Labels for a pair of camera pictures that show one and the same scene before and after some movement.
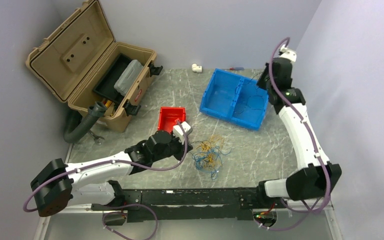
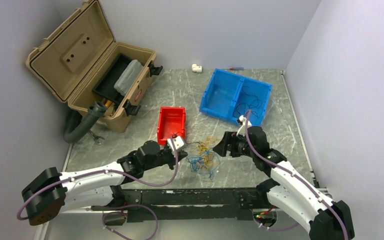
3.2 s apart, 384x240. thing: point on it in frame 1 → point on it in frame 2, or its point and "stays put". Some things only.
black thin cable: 249,82 → 253,104
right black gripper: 260,83 → 230,138
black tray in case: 105,86 stays put
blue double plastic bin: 229,95 stays put
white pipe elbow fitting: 196,68 stays put
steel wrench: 96,137 stays put
